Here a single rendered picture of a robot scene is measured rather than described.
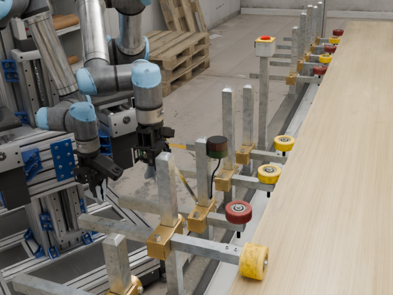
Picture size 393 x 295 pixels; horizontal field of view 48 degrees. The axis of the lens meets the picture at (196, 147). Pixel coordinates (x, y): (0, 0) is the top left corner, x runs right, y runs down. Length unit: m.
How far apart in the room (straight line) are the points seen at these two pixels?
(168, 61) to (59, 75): 3.30
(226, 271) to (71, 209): 0.93
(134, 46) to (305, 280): 1.13
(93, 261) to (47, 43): 1.17
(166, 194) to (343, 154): 0.79
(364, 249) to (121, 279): 0.63
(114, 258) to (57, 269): 1.39
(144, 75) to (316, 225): 0.62
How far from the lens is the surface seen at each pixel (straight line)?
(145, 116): 1.18
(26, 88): 1.92
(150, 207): 1.45
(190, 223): 1.37
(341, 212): 1.36
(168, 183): 1.09
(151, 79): 1.15
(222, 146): 1.27
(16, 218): 2.76
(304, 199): 1.40
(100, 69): 1.26
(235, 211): 1.33
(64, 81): 1.54
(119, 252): 0.93
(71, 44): 4.68
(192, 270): 1.43
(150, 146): 1.21
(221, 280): 1.52
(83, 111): 1.39
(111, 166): 1.46
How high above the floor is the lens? 1.66
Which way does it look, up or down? 27 degrees down
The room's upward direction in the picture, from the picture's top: 3 degrees counter-clockwise
